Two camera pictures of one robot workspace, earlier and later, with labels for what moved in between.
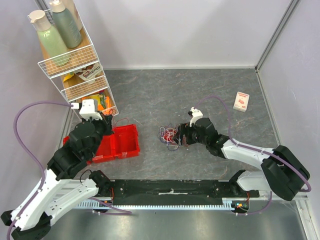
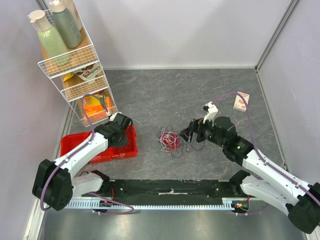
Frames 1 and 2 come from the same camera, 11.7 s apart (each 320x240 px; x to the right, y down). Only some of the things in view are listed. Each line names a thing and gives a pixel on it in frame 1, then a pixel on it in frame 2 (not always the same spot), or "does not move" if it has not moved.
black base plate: [164, 192] does not move
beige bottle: [70, 5] does not move
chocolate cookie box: [90, 72] does not move
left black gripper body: [106, 129] → [123, 140]
